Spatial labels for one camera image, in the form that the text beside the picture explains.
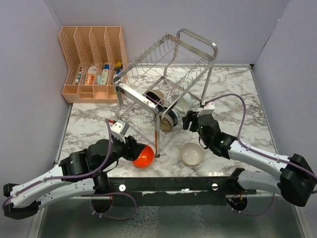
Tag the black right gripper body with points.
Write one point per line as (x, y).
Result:
(206, 142)

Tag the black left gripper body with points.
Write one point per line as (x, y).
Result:
(122, 150)

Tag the white bowl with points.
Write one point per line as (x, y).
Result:
(185, 103)

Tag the dark patterned cream-inside bowl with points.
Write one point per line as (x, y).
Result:
(168, 122)

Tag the beige speckled bowl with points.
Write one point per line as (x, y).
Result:
(191, 154)

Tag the red bowl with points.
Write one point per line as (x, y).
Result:
(145, 158)

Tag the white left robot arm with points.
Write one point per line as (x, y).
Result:
(82, 173)

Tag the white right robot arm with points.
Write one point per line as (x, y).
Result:
(252, 153)

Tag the white blue tube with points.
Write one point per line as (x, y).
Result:
(105, 76)

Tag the small green white tube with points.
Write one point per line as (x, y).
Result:
(78, 78)

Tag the orange white packet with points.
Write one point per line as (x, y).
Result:
(90, 75)

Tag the cream bottle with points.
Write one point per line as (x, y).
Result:
(118, 68)

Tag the peach plastic file organizer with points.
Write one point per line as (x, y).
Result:
(84, 46)

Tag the steel wire dish rack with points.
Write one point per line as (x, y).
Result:
(175, 65)

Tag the black aluminium frame rail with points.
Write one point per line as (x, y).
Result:
(171, 191)

